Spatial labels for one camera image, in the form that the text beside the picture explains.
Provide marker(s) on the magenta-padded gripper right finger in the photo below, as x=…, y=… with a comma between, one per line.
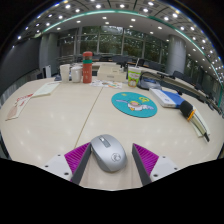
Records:
x=163, y=166

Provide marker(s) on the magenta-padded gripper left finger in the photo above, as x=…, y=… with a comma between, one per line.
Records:
x=56, y=165

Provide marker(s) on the silver grey computer mouse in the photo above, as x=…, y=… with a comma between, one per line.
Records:
x=108, y=153

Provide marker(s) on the round teal cartoon mouse pad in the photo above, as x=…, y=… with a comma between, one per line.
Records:
x=133, y=105

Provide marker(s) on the white paper sheet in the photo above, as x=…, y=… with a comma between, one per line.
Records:
x=202, y=121

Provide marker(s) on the blue and white book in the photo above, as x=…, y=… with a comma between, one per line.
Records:
x=165, y=98

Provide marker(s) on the red and white leaflet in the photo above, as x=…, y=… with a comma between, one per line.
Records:
x=18, y=106

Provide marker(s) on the white booklet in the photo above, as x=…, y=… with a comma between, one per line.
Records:
x=46, y=89

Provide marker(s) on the long curved conference desk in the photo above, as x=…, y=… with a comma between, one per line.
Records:
x=186, y=87

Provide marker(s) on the grey conference microphone console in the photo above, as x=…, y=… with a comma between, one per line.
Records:
x=148, y=82

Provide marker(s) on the tall white paper cup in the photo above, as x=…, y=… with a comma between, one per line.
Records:
x=64, y=73

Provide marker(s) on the white lidded mug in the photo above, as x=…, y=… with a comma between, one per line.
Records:
x=76, y=75

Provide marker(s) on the green printed cup with straw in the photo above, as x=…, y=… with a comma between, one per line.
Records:
x=134, y=77

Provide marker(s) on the colourful sticker sheet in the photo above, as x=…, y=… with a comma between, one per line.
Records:
x=106, y=84

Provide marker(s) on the red bottle with green band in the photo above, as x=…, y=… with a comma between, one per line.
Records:
x=87, y=68

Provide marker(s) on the dark office chairs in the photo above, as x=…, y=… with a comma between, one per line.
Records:
x=153, y=65

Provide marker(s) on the beige cardboard box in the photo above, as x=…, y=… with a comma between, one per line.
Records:
x=111, y=74

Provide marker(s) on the ceiling lights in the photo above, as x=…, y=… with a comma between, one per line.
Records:
x=98, y=6

